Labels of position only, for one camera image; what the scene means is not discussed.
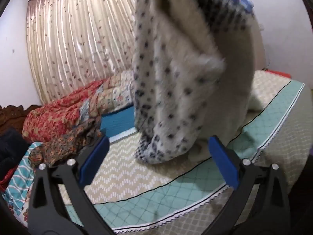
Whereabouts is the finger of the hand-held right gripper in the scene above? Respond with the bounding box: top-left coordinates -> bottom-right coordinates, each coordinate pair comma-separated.
218,0 -> 255,14

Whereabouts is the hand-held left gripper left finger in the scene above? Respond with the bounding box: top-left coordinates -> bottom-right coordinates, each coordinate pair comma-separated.
28,135 -> 115,235

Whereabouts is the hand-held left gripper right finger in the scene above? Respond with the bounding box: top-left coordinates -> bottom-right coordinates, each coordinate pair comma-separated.
207,135 -> 291,235

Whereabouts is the white spotted fleece garment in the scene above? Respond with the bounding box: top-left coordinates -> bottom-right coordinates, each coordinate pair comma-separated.
132,0 -> 255,164

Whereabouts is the brown patterned cloth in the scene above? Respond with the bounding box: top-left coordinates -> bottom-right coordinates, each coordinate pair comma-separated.
28,117 -> 103,167

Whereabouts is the patterned bed sheet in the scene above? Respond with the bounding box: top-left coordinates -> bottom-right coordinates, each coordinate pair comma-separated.
61,70 -> 306,235

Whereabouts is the red floral patchwork quilt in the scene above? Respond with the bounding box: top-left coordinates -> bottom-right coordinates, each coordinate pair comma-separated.
22,70 -> 135,144

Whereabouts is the teal wave-pattern pillow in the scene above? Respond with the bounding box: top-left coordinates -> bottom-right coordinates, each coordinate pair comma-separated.
2,141 -> 47,216

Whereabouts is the red cloth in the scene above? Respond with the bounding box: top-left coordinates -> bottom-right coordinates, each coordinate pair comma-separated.
265,69 -> 291,79
0,173 -> 16,192

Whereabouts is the black fuzzy cloth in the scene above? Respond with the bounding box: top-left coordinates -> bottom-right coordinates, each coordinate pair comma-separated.
0,127 -> 30,177

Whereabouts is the carved wooden headboard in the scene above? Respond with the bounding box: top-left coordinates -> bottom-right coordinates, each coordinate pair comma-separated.
0,104 -> 42,137

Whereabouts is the beige leaf-print curtain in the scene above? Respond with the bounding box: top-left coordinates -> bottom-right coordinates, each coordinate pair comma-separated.
26,0 -> 140,104

